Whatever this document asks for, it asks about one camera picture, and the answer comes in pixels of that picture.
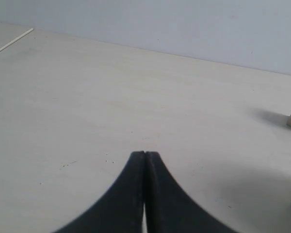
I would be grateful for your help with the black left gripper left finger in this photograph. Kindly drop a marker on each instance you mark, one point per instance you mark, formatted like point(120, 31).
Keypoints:
point(120, 209)

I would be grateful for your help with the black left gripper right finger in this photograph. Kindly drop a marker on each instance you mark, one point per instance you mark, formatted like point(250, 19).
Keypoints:
point(168, 208)

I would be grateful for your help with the thin white strip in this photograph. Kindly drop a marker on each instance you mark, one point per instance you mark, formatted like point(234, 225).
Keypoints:
point(16, 39)

